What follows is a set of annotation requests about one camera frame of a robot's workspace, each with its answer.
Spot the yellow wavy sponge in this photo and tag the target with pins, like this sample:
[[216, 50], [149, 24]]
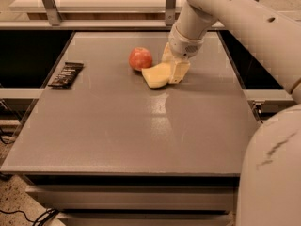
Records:
[[157, 76]]

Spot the grey table drawer base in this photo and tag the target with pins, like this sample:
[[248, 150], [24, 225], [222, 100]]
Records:
[[138, 200]]

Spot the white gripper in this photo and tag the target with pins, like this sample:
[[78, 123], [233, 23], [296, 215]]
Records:
[[184, 46]]

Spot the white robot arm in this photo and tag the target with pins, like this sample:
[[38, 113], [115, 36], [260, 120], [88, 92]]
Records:
[[266, 48]]

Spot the red apple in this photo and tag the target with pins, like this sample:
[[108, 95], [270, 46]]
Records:
[[140, 58]]

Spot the metal frame rail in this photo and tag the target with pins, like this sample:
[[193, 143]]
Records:
[[25, 13]]

